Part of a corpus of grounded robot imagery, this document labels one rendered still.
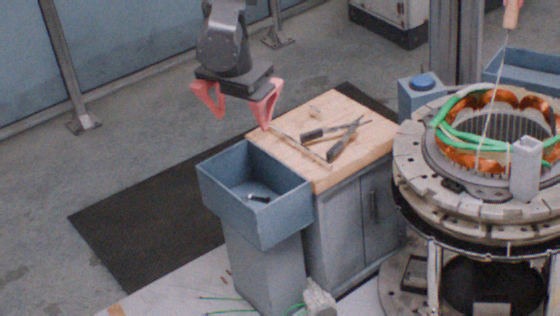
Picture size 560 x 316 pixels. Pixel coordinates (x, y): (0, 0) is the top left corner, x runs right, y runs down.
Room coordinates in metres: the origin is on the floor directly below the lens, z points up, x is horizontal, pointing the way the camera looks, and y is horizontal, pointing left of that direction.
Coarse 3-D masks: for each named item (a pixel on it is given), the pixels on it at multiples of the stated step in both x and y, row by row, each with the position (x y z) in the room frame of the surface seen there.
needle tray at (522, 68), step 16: (512, 48) 1.32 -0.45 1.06; (496, 64) 1.30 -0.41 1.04; (512, 64) 1.32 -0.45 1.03; (528, 64) 1.30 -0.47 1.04; (544, 64) 1.28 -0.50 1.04; (480, 80) 1.25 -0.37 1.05; (496, 80) 1.23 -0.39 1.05; (512, 80) 1.21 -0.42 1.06; (528, 80) 1.26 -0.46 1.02; (544, 80) 1.26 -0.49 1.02
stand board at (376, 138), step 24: (336, 96) 1.23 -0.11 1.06; (288, 120) 1.18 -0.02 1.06; (312, 120) 1.17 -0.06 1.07; (336, 120) 1.16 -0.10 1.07; (360, 120) 1.15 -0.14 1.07; (384, 120) 1.14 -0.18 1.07; (264, 144) 1.11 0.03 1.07; (288, 144) 1.11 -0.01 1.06; (312, 144) 1.10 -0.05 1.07; (360, 144) 1.08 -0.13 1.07; (384, 144) 1.07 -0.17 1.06; (312, 168) 1.03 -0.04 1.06; (336, 168) 1.02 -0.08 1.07; (360, 168) 1.04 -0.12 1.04
